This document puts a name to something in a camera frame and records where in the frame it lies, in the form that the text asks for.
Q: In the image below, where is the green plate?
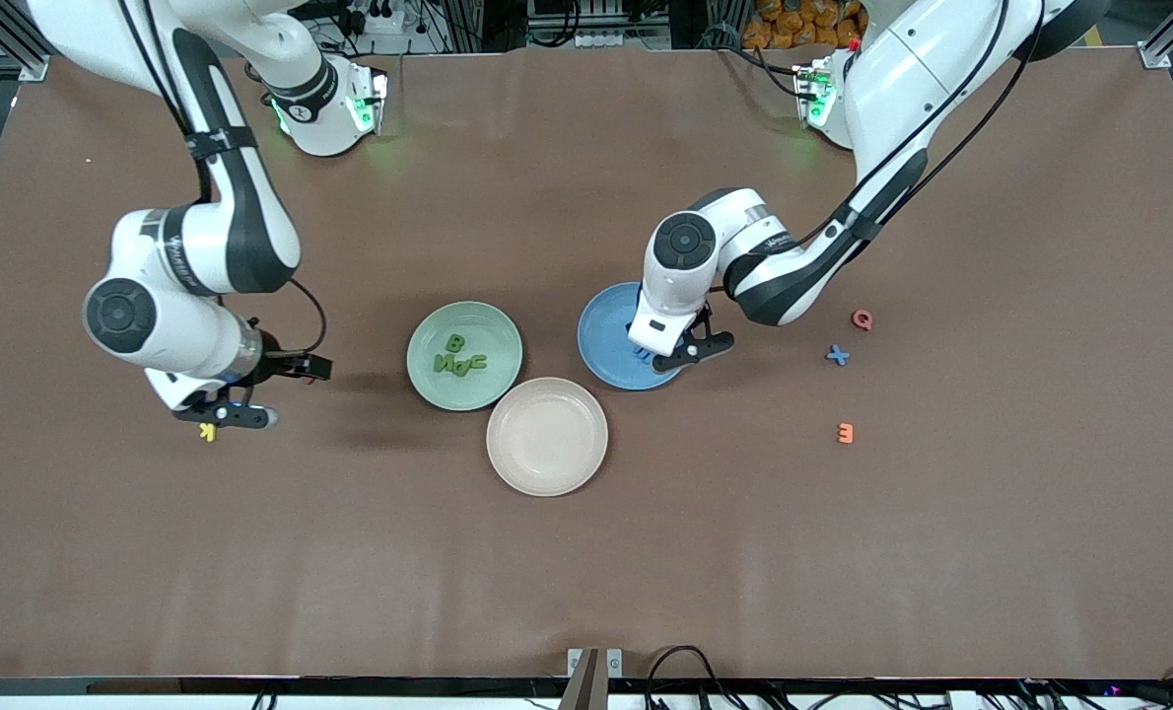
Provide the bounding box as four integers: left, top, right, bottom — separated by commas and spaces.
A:
407, 301, 524, 412

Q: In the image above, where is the beige plate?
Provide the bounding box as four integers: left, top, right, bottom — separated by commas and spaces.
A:
486, 377, 610, 498

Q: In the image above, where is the grey camera post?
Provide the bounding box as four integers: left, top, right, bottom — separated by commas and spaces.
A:
559, 648, 602, 710

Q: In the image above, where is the blue plate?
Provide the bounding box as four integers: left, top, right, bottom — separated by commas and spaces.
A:
577, 282, 691, 391

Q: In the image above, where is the grey metal table bracket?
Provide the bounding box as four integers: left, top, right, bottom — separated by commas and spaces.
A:
567, 647, 624, 681

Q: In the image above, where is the pile of orange objects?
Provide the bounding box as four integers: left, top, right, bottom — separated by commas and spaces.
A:
742, 0, 868, 50

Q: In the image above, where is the black cable loop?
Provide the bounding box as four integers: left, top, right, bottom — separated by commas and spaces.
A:
646, 646, 745, 710

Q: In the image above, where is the white power strip with plugs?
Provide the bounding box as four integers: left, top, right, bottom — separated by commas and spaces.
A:
345, 0, 405, 36

